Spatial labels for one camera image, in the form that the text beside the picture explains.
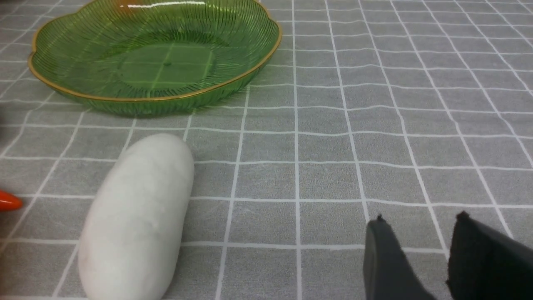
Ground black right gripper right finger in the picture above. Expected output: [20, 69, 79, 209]
[446, 211, 533, 300]

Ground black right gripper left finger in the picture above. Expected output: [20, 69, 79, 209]
[363, 215, 435, 300]

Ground white radish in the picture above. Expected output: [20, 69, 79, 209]
[78, 133, 194, 300]

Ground orange carrot with green leaves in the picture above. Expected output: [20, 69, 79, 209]
[0, 190, 23, 211]

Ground grey checked tablecloth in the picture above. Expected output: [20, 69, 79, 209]
[0, 0, 533, 300]

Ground green glass leaf plate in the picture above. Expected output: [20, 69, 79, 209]
[28, 0, 282, 117]

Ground small orange cube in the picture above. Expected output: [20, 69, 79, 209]
[116, 0, 138, 8]

